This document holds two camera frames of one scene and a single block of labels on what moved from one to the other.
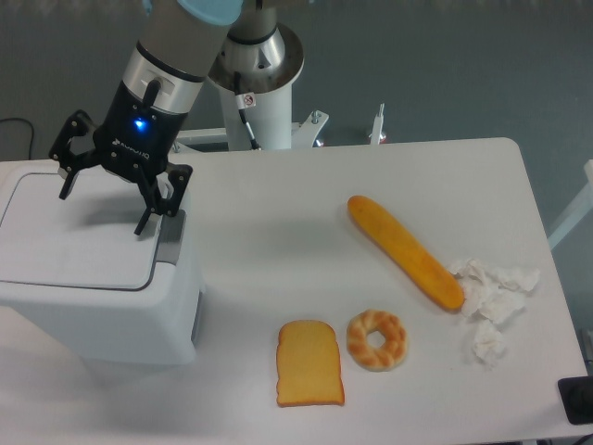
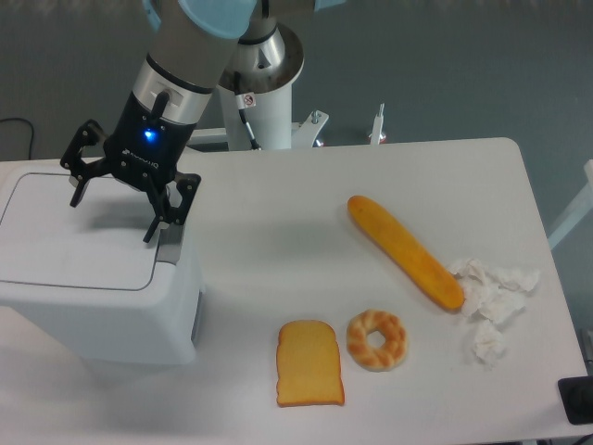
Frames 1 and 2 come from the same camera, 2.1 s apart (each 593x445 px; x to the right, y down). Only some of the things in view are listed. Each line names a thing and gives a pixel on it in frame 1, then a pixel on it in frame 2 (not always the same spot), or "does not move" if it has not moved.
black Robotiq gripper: [134, 139] to [144, 147]
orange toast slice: [308, 364] does not move
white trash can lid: [85, 241] does not move
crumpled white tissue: [493, 297] does not move
